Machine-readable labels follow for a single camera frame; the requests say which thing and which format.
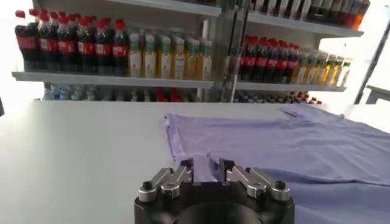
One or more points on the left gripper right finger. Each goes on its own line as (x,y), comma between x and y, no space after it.
(250,181)

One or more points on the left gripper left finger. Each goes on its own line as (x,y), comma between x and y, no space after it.
(170,182)

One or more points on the purple printed t-shirt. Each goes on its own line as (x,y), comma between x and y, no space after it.
(274,143)

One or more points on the small cola bottle red label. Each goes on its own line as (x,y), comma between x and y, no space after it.
(174,95)
(160,95)

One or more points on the metal drinks shelf rack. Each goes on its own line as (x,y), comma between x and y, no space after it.
(289,86)
(106,79)

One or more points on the cola bottle red cap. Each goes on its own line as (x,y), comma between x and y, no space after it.
(257,61)
(67,47)
(103,49)
(26,42)
(268,62)
(278,63)
(294,64)
(86,48)
(286,64)
(120,51)
(244,61)
(48,45)

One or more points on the black slanted pole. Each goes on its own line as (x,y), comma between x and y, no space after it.
(372,66)

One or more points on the grey metal cart frame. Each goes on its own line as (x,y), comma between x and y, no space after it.
(377,89)

